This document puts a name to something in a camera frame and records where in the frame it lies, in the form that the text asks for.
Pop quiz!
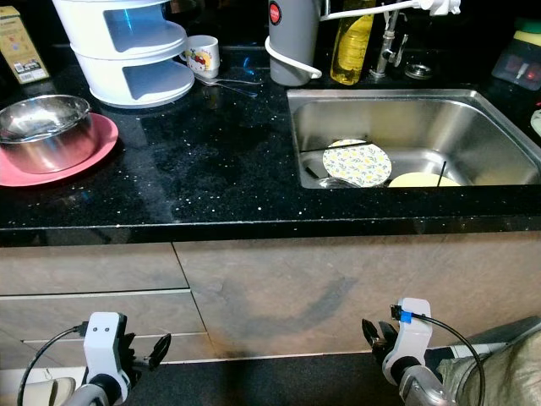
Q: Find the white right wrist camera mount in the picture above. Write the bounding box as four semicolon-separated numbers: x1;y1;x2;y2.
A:
382;298;433;370

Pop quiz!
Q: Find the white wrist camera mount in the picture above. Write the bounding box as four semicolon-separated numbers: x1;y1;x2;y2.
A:
382;298;433;370
83;311;130;379

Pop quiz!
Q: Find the stone-look cabinet door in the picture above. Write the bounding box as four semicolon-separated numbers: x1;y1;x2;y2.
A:
173;233;541;360

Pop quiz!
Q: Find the yellow cardboard box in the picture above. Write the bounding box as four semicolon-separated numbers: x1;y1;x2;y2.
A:
0;7;50;85

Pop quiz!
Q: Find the small white printed cup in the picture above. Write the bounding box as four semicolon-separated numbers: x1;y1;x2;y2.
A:
186;36;221;80

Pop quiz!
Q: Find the green yellow sponge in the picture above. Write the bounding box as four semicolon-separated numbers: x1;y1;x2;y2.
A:
514;21;541;47

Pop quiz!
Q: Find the steel faucet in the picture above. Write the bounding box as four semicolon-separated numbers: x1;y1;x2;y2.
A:
368;0;411;81

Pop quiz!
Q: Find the grey jug with red button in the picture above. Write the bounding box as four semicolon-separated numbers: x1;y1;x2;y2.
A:
266;0;324;87

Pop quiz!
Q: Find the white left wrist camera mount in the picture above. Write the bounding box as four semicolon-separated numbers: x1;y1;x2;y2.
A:
83;311;130;379

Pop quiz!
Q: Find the pale yellow plate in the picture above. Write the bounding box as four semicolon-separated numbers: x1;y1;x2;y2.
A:
387;172;462;189

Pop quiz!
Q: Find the round steel counter ring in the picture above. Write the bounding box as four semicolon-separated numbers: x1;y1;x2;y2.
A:
404;63;432;81

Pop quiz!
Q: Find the clear plastic container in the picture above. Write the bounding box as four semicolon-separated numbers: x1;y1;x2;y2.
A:
492;38;541;91

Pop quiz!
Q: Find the white flexible tap hose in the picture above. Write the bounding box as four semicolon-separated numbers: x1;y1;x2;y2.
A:
265;0;471;81

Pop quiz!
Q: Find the pink red plate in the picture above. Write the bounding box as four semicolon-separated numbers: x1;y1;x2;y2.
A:
0;112;119;188

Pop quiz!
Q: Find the floral patterned plate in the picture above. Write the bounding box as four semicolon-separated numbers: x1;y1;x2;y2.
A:
321;140;393;189

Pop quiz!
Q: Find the thin steel spoon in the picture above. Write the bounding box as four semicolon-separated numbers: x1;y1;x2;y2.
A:
194;74;263;96

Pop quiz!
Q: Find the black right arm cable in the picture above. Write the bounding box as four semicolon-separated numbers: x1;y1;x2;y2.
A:
391;306;487;406

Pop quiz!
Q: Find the steel cooking pot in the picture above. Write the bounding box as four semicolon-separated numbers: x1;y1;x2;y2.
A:
0;95;92;174

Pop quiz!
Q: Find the stainless steel sink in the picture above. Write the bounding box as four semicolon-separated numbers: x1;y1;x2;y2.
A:
286;89;541;190

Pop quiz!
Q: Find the yellow oil bottle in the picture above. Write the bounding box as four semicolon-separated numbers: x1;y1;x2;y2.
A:
330;0;377;86

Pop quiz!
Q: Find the small steel bowl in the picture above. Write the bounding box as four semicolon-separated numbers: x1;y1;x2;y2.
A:
314;176;360;189

